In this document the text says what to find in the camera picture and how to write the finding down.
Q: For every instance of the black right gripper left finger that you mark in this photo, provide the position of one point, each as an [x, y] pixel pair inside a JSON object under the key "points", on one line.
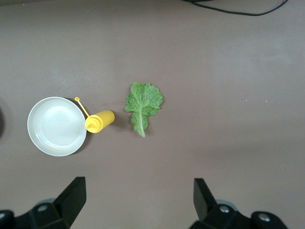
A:
{"points": [[62, 210]]}

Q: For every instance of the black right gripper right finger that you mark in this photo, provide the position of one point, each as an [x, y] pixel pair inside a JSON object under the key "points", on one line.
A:
{"points": [[209, 214]]}

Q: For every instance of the yellow mustard squeeze bottle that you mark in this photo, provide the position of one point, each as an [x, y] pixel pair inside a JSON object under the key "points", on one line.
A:
{"points": [[103, 119]]}

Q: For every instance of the green lettuce leaf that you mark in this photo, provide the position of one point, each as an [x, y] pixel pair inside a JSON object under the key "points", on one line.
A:
{"points": [[143, 103]]}

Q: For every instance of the white round plate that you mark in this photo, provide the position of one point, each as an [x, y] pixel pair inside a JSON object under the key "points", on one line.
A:
{"points": [[57, 126]]}

